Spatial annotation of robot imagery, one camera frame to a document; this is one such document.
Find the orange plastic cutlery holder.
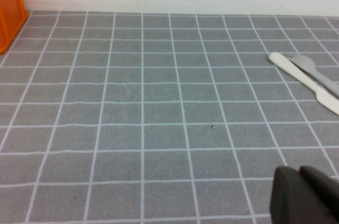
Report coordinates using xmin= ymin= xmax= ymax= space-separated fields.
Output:
xmin=0 ymin=0 xmax=29 ymax=55

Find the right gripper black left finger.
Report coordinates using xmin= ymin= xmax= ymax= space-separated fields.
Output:
xmin=269 ymin=166 xmax=335 ymax=224

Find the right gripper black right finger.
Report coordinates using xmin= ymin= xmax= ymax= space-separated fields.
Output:
xmin=299 ymin=165 xmax=339 ymax=224

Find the white plastic knife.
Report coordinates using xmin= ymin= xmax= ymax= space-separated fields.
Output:
xmin=269 ymin=52 xmax=339 ymax=116

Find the grey white-grid tablecloth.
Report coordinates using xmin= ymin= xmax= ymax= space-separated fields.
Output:
xmin=0 ymin=10 xmax=339 ymax=224

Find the grey plastic fork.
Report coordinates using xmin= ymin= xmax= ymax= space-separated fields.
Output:
xmin=284 ymin=54 xmax=339 ymax=98

